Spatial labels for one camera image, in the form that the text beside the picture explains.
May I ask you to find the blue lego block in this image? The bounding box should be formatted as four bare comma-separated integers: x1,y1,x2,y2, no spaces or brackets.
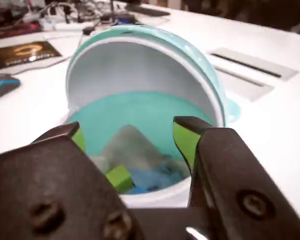
126,163,190,196

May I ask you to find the teal whale-shaped bin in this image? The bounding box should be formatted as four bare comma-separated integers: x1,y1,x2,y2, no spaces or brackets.
64,23,242,209

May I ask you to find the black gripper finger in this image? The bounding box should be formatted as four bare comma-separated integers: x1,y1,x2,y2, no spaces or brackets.
172,116,300,240
0,121,143,240

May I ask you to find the black orange booklet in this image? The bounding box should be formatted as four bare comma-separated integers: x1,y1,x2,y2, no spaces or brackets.
0,40,64,70

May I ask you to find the grey blue computer mouse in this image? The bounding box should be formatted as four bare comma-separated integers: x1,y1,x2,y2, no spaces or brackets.
0,73,22,101

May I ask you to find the grey crumpled paper wad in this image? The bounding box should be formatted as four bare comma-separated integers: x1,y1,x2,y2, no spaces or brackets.
89,124,191,177

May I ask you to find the black keyboard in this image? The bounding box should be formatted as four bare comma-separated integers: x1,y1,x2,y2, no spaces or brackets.
124,3,171,18

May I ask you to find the black cable plug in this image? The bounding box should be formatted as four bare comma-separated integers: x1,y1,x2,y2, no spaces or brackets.
81,19,102,36

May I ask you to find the green lego block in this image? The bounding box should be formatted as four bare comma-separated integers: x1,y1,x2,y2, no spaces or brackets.
105,164,136,194

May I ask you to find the white cable bundle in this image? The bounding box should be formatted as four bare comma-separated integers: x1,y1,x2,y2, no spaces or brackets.
19,1,81,31

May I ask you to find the dark red cloth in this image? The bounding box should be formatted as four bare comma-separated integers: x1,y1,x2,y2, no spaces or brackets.
0,20,44,41

